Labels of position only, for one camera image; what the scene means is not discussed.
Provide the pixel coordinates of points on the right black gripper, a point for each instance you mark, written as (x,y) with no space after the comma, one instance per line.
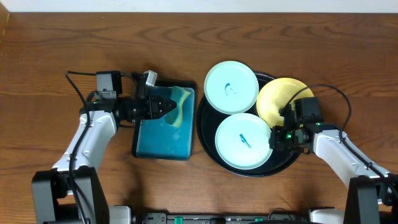
(275,141)

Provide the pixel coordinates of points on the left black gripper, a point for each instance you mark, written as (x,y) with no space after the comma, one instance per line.
(148,107)

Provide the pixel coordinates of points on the green yellow sponge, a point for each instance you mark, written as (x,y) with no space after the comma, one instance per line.
(179,95)

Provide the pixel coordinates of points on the yellow plate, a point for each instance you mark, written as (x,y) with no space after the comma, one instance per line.
(273,96)

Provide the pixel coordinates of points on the light blue plate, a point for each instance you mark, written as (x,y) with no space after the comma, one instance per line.
(242,141)
(231,87)

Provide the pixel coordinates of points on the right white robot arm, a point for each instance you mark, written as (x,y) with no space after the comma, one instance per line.
(372,189)

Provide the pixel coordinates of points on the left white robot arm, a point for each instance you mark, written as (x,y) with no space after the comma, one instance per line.
(70,192)

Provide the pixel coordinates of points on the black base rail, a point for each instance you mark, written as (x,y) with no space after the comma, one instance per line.
(163,218)

